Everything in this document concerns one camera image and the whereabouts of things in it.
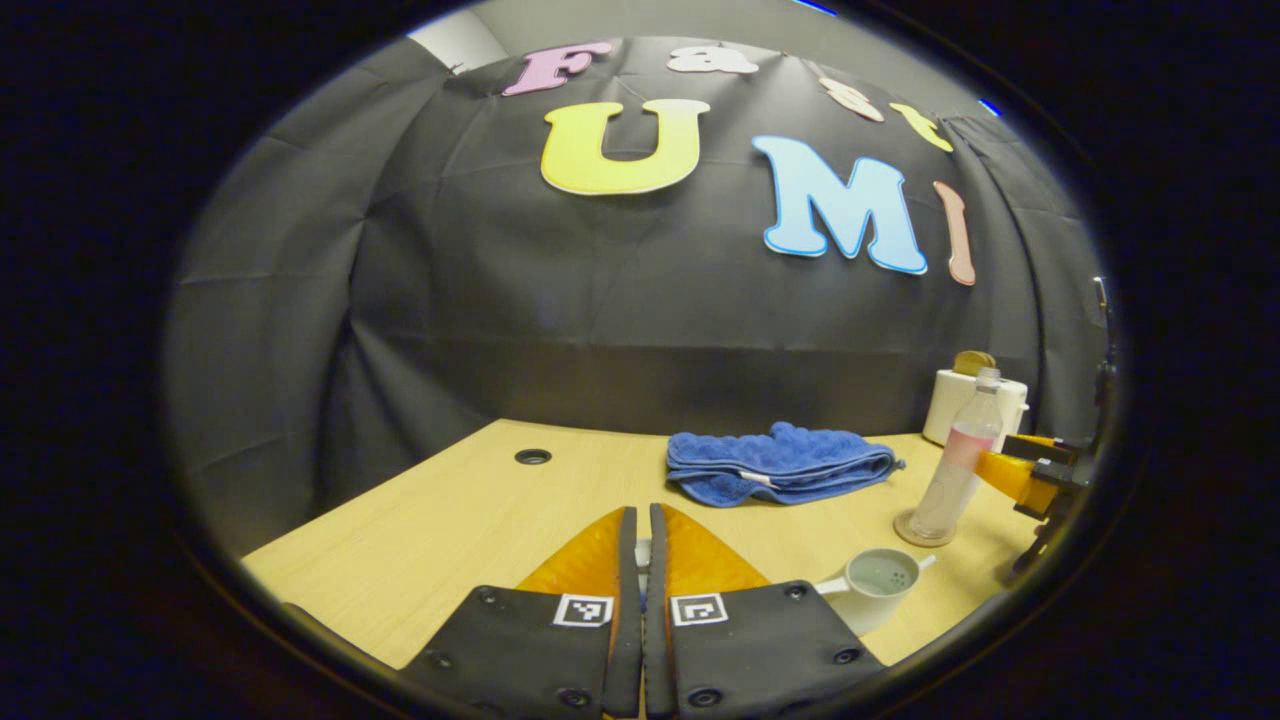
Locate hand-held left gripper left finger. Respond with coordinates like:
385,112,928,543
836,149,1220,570
400,505,641,720

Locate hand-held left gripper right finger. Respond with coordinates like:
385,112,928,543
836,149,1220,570
645,503,886,720

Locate clear plastic water bottle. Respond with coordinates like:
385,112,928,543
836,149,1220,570
905,367,1004,541

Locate round wooden coaster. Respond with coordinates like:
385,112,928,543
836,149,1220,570
893,508,958,548

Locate white ceramic teacup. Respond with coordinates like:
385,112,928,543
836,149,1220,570
815,547,938,638

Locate white toaster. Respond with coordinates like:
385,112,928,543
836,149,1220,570
922,368,1031,448

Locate folded blue towel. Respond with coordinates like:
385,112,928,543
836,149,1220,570
666,421,906,508

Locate black backdrop cloth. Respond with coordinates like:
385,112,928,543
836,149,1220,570
165,35,1109,556

